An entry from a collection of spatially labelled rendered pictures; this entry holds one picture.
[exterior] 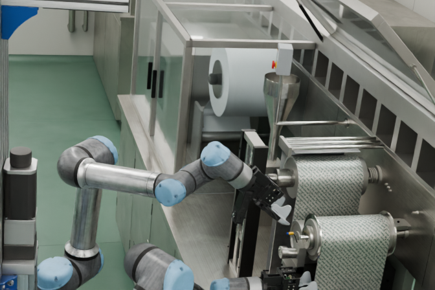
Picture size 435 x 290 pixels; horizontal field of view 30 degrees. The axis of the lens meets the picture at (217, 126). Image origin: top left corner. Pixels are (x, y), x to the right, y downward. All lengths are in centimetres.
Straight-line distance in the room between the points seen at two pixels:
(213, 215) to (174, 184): 114
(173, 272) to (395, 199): 92
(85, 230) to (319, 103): 117
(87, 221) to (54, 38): 532
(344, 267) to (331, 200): 27
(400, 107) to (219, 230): 95
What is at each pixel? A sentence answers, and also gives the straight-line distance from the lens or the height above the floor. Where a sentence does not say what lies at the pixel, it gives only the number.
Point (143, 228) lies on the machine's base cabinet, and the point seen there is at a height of 52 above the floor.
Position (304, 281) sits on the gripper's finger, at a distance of 265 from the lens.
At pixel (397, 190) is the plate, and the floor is 135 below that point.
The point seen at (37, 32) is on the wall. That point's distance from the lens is 790.
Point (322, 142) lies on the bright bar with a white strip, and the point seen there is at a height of 146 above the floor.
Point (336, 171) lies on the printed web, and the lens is 276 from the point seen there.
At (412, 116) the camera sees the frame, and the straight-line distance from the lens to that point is 269.
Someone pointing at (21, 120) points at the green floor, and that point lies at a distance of 658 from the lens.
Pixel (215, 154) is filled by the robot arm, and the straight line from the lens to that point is 231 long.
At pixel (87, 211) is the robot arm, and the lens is 269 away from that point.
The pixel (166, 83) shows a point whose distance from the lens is 367.
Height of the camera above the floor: 251
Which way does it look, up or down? 22 degrees down
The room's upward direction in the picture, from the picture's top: 6 degrees clockwise
